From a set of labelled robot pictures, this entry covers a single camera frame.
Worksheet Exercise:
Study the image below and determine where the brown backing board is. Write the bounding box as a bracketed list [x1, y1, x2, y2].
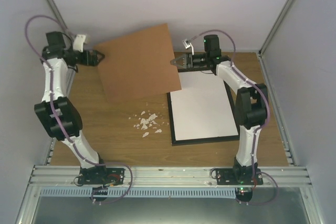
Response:
[94, 24, 181, 103]

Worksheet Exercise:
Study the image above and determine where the black picture frame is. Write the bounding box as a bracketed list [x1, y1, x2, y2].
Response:
[166, 67, 241, 147]

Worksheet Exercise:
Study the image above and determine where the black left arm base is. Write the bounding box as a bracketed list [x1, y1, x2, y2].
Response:
[73, 166, 125, 186]

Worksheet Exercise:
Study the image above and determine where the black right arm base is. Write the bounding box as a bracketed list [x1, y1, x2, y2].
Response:
[210, 166, 264, 186]

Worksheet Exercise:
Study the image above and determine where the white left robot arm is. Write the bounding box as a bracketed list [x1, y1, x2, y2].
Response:
[34, 31, 108, 184]

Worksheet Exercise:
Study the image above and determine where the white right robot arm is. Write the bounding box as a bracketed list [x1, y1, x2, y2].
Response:
[170, 31, 270, 185]

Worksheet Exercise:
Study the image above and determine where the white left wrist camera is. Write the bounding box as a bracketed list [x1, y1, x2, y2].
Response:
[72, 34, 88, 52]

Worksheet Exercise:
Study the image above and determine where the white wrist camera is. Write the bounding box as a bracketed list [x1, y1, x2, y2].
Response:
[72, 34, 88, 52]
[182, 39, 194, 55]

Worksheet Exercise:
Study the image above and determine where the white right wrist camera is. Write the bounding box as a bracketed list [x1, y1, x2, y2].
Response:
[182, 39, 194, 55]

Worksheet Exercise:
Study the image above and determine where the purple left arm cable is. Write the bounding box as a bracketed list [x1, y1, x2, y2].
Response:
[25, 14, 133, 205]

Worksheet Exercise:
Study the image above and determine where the aluminium mounting rail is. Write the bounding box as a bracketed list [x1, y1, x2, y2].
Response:
[29, 166, 312, 187]

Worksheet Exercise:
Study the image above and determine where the aluminium enclosure frame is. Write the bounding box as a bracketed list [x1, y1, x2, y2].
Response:
[15, 0, 336, 224]

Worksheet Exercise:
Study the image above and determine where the grey slotted cable duct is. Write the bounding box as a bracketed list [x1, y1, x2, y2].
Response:
[40, 187, 236, 199]

